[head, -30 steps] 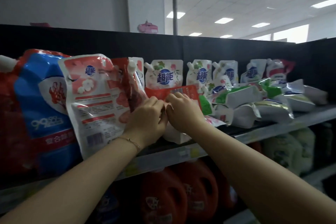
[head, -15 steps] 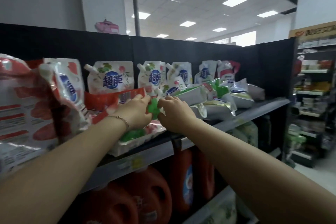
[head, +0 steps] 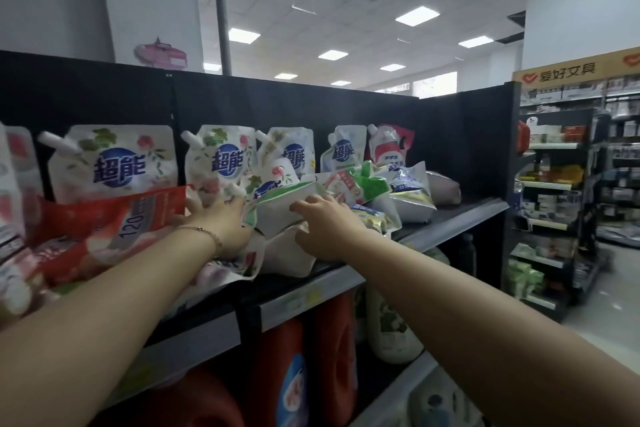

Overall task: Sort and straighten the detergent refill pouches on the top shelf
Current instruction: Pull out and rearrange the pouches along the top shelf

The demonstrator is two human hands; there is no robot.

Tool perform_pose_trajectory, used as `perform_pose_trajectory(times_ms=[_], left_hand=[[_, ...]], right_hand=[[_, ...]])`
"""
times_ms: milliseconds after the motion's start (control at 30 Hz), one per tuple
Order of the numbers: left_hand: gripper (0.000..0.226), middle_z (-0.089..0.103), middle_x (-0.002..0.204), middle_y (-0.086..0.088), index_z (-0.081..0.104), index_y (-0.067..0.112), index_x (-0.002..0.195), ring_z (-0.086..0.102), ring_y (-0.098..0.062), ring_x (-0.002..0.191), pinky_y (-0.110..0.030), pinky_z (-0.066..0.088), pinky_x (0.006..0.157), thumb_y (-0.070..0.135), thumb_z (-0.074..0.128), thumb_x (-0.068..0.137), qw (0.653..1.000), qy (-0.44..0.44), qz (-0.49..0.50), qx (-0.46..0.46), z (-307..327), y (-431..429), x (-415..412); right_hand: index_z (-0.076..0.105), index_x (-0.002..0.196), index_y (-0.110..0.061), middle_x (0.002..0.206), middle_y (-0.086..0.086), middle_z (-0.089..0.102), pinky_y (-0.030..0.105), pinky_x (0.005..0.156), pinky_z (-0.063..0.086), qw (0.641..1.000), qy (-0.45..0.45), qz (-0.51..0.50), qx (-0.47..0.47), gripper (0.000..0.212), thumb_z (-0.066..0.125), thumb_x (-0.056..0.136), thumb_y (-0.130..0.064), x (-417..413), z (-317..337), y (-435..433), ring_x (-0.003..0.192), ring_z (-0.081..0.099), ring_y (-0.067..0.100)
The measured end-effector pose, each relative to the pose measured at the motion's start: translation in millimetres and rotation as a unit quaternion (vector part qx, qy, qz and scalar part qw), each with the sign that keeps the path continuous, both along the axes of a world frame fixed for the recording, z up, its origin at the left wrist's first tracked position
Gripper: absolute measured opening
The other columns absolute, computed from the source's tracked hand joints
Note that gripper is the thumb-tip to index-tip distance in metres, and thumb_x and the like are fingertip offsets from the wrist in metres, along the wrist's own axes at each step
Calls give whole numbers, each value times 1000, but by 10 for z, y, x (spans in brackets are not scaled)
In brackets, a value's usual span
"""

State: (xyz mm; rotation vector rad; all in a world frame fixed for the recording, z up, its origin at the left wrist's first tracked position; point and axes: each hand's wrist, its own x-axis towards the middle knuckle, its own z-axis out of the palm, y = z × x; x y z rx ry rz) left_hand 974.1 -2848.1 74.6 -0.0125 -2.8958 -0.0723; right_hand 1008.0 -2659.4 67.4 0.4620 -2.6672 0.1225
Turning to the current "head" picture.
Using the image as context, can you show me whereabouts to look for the black stationery shelving unit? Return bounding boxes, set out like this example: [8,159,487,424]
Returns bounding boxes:
[502,46,640,322]

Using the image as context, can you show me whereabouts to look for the person's right forearm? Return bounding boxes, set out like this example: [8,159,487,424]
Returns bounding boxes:
[339,234,640,427]

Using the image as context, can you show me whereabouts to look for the grey vertical pole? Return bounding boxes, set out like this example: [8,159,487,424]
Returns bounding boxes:
[209,0,233,76]

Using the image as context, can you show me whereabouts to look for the row of coloured detergent jugs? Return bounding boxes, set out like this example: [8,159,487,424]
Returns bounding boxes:
[145,246,481,427]

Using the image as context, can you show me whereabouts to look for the red Diao pouch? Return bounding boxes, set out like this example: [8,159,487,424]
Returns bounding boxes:
[29,185,193,285]

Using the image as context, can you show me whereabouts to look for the yellow header sign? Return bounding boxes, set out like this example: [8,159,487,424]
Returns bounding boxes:
[512,47,640,90]

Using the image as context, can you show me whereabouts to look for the person's right hand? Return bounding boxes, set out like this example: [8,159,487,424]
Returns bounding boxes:
[289,193,373,261]

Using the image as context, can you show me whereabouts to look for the thin chain bracelet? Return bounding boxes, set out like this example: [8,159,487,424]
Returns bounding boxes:
[175,225,223,252]

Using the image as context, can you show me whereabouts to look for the person's left forearm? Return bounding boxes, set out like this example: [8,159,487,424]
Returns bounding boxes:
[0,226,223,427]

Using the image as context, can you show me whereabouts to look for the yellow price label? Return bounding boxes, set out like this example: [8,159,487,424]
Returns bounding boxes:
[279,286,329,310]

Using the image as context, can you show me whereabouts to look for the rose green Chaoneng pouch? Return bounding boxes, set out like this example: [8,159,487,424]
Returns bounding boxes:
[242,181,333,278]

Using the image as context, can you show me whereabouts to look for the pink bagged item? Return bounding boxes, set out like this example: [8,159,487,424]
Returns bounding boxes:
[133,39,189,71]

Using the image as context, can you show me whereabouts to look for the person's left hand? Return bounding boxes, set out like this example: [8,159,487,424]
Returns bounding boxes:
[172,195,253,261]

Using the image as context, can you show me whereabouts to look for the group of Chaoneng floral pouches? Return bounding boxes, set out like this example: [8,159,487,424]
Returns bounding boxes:
[0,123,463,322]

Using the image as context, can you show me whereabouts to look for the rows of boxed stationery goods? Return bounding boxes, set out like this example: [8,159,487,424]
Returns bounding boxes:
[507,81,640,302]

